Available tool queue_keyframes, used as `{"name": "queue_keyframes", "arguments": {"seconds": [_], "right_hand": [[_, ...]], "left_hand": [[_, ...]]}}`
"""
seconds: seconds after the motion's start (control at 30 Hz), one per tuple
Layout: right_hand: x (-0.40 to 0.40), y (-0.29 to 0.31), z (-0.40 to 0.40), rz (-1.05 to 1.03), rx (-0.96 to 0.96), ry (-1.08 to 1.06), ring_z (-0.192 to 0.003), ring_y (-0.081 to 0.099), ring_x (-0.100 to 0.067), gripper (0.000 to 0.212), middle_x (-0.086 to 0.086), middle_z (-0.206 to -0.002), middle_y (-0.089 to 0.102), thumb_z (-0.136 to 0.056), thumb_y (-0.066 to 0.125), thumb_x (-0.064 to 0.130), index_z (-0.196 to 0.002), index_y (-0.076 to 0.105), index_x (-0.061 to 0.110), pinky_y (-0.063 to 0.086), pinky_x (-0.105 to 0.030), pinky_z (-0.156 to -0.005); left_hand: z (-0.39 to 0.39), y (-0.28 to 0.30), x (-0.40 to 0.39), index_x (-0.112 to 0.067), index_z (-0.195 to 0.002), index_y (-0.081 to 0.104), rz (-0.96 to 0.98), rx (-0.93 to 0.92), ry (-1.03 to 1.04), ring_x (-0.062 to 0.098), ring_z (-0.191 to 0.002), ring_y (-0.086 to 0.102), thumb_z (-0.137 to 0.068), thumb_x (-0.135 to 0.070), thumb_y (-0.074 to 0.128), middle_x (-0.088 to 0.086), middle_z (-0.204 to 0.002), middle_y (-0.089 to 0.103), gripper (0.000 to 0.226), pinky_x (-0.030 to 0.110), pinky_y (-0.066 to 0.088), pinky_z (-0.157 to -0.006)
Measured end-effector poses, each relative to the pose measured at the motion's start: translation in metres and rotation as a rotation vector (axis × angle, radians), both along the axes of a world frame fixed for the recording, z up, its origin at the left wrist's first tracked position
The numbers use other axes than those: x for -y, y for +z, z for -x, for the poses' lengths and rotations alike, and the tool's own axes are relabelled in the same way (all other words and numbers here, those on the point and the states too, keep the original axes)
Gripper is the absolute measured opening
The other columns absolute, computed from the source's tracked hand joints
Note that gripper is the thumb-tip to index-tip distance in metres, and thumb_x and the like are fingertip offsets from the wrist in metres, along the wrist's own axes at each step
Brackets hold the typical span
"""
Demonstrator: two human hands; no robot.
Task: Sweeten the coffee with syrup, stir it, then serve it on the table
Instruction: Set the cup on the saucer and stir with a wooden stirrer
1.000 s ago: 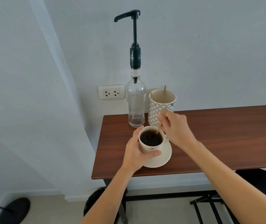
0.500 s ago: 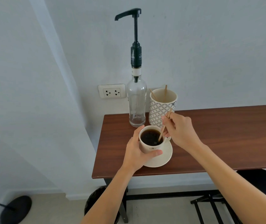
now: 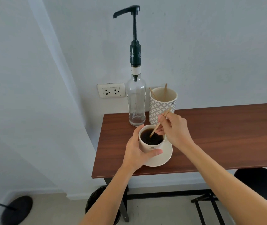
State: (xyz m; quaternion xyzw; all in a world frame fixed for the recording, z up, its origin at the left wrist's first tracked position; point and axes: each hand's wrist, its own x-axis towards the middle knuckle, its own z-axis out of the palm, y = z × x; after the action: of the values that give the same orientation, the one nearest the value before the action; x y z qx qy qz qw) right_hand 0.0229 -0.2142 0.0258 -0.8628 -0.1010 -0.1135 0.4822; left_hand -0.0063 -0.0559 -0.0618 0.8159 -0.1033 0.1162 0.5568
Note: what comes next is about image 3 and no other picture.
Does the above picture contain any person's left hand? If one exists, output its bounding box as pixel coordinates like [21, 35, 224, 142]
[121, 124, 163, 171]

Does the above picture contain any person's right hand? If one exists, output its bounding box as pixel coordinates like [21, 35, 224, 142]
[155, 112, 196, 152]

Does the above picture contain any white coffee cup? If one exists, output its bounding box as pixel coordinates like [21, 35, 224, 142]
[138, 125, 166, 154]

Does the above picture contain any person's left forearm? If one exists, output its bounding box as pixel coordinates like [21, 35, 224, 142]
[79, 162, 137, 225]

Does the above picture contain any person's right forearm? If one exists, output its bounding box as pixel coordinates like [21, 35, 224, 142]
[178, 141, 267, 225]

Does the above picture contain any black coffee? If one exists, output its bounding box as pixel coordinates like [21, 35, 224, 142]
[140, 128, 164, 146]

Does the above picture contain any white saucer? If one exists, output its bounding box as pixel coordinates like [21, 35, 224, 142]
[143, 140, 173, 167]

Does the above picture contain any patterned white stick holder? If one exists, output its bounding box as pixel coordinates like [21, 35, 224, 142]
[149, 87, 178, 125]

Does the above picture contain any clear glass bottle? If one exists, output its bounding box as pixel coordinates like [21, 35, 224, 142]
[126, 65, 147, 127]

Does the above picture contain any black waste bin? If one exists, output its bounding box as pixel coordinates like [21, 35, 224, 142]
[85, 185, 122, 225]

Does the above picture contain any black folding rack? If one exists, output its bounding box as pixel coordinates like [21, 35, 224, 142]
[191, 189, 229, 225]

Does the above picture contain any black pump dispenser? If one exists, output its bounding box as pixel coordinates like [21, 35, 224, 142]
[113, 5, 142, 82]

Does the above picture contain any black chair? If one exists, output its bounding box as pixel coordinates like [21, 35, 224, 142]
[234, 166, 267, 210]

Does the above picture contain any black round floor stand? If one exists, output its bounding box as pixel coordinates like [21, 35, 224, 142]
[0, 190, 33, 225]

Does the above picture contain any white wall socket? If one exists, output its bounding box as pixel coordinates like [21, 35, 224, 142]
[97, 82, 126, 99]

